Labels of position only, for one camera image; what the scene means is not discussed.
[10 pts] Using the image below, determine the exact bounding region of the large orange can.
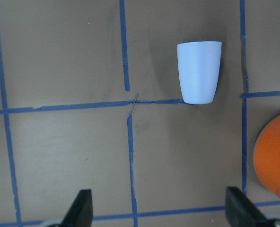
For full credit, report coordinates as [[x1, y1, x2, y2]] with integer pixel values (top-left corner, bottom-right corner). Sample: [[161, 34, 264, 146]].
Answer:
[[253, 115, 280, 198]]

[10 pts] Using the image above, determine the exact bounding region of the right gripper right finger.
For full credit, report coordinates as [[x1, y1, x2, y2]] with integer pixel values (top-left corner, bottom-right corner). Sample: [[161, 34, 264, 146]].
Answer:
[[225, 187, 272, 227]]

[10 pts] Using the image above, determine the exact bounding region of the light blue plastic cup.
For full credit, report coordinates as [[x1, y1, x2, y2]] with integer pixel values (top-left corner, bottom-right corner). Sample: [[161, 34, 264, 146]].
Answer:
[[177, 41, 222, 105]]

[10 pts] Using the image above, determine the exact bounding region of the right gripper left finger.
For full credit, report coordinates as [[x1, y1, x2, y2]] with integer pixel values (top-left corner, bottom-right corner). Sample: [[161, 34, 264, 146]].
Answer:
[[61, 189, 93, 227]]

